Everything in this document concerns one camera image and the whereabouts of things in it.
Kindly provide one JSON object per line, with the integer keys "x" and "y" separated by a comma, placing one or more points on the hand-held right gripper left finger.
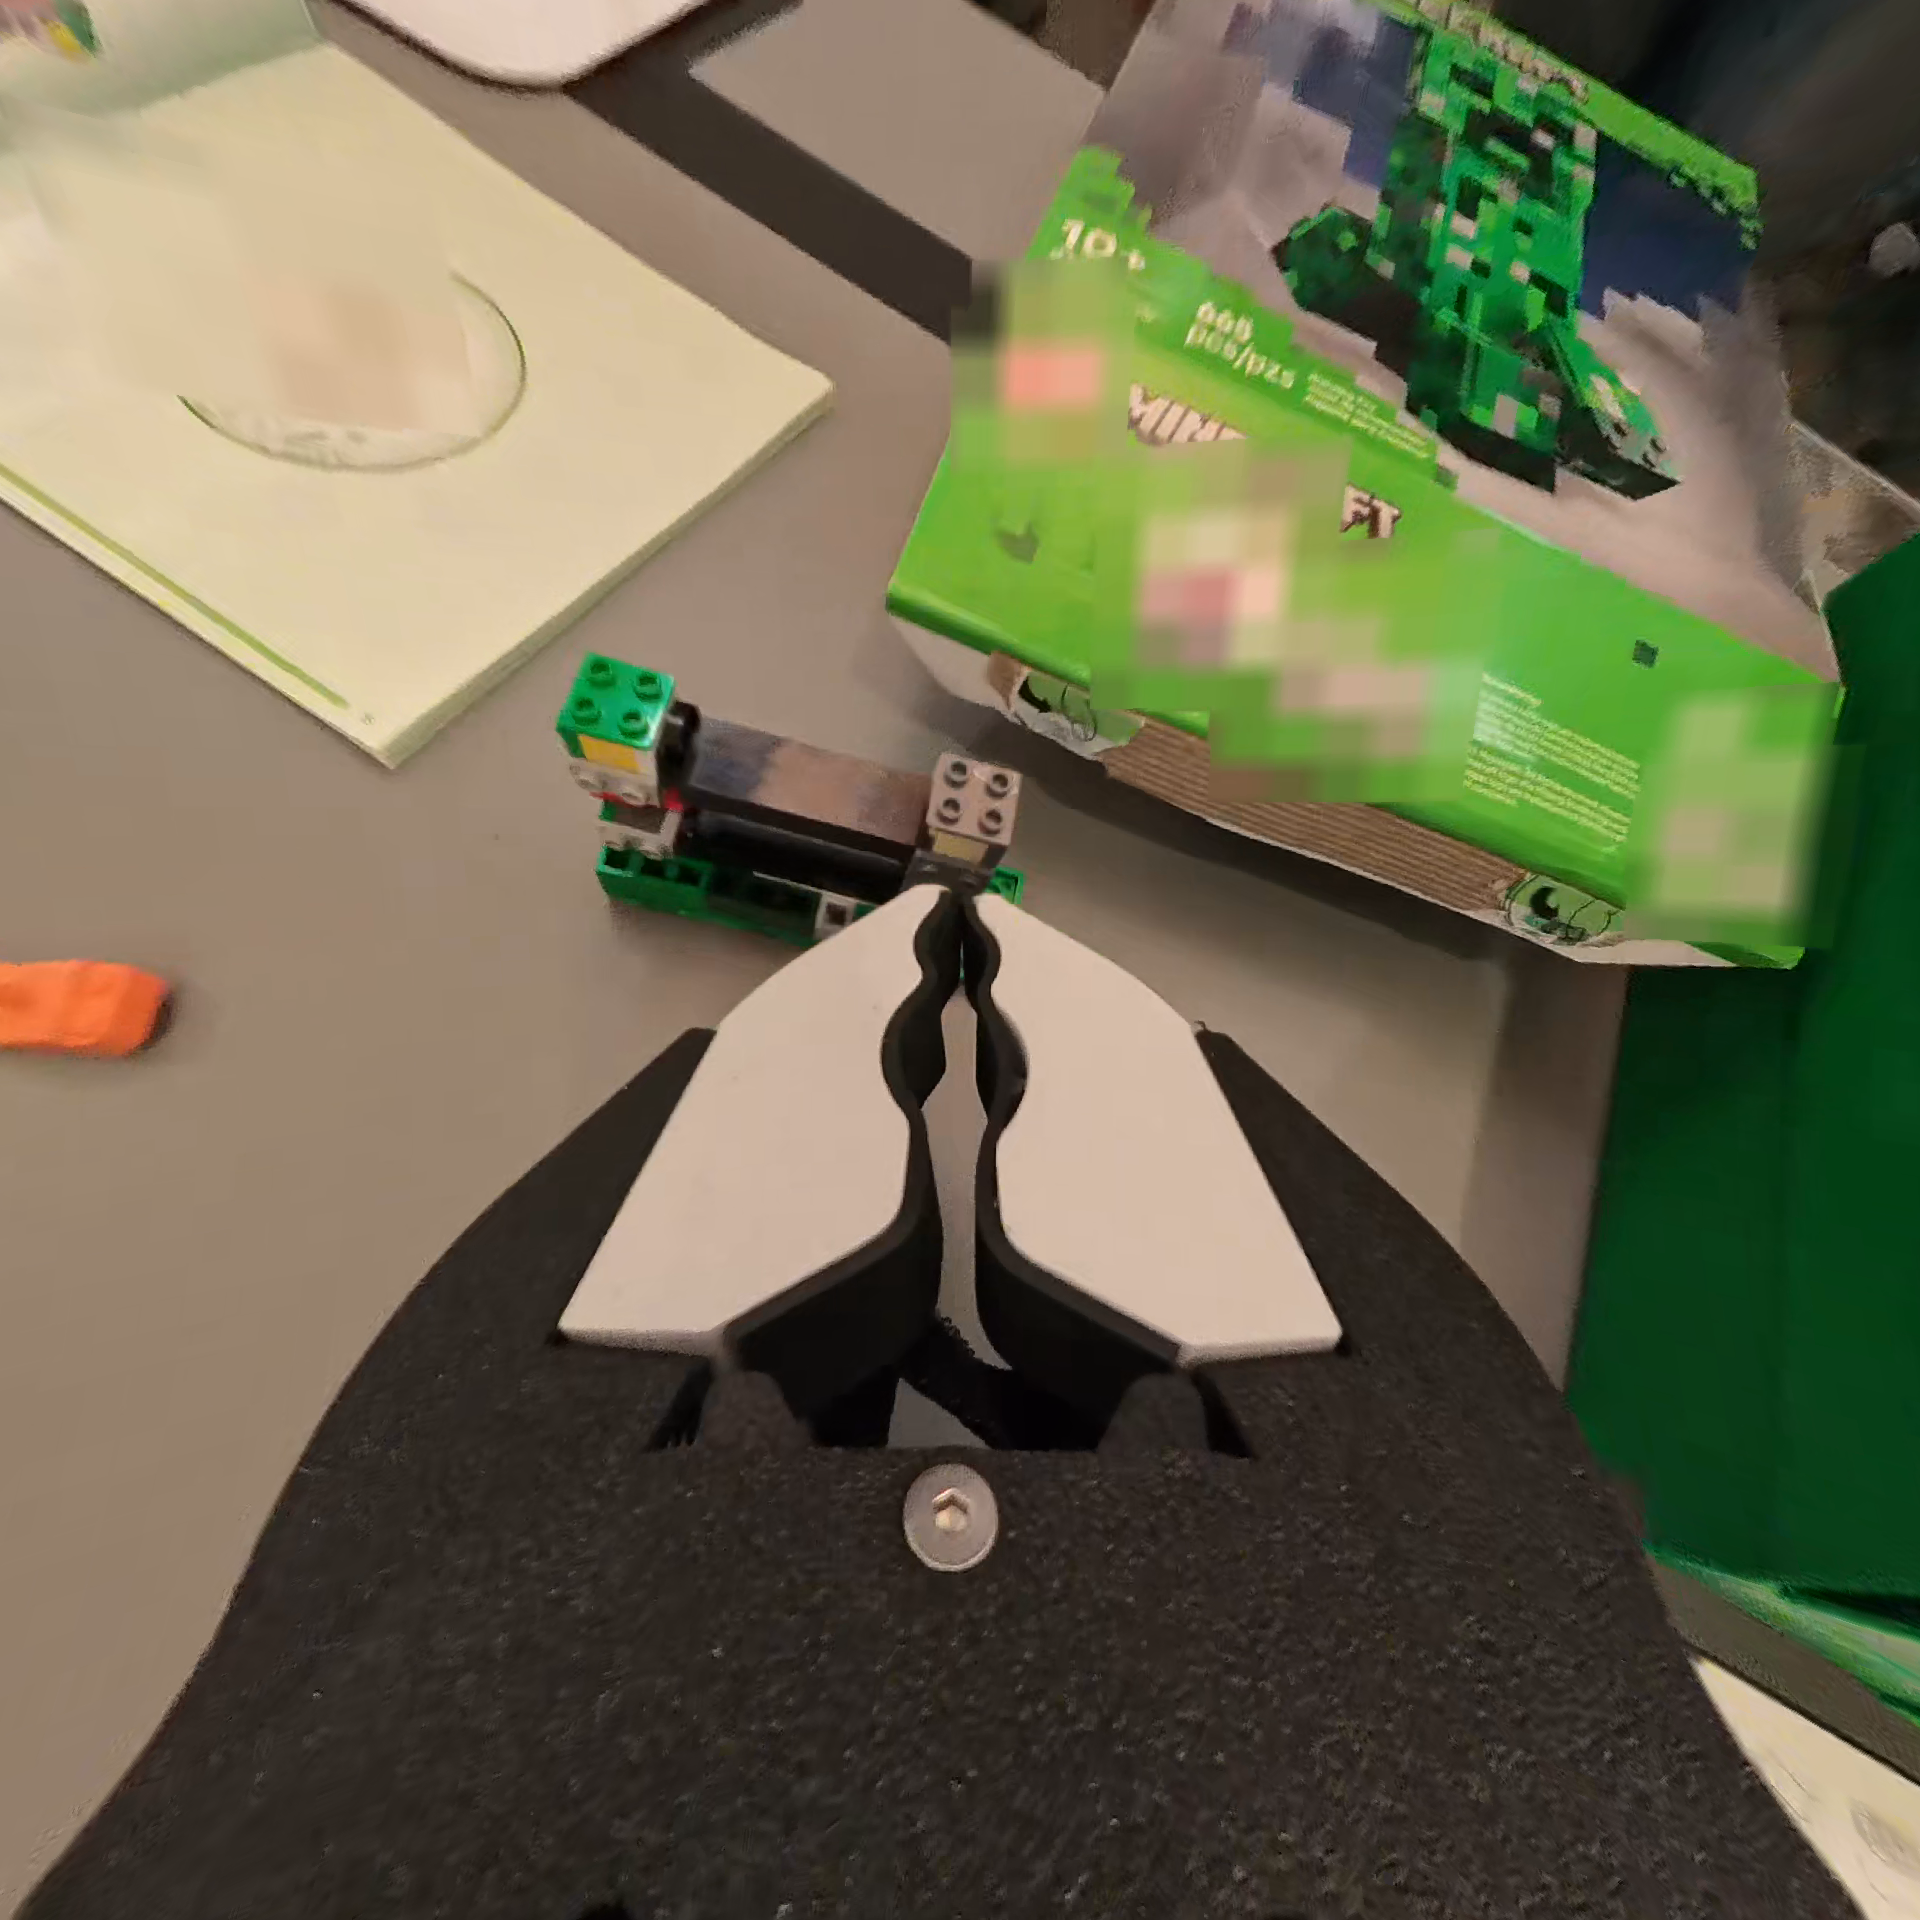
{"x": 751, "y": 1140}

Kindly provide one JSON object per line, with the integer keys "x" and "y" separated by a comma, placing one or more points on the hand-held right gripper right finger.
{"x": 1155, "y": 1170}

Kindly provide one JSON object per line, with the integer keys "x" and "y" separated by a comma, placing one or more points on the partly built toy brick model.
{"x": 780, "y": 810}

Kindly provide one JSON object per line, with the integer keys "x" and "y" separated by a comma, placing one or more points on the white paper bag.
{"x": 105, "y": 165}

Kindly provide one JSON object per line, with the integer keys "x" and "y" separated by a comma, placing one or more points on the grey desk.
{"x": 374, "y": 900}

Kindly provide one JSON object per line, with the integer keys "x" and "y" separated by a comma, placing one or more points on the green plastic bin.
{"x": 1740, "y": 1201}

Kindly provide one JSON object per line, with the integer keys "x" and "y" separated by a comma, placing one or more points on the green toy brick box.
{"x": 1500, "y": 630}

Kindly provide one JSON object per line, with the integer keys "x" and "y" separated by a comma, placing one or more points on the pale green instruction booklet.
{"x": 571, "y": 495}

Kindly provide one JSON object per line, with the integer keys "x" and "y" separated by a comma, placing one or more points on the orange brick separator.
{"x": 74, "y": 1004}

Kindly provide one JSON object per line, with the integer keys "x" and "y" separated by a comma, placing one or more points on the black panel on white stand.
{"x": 511, "y": 39}

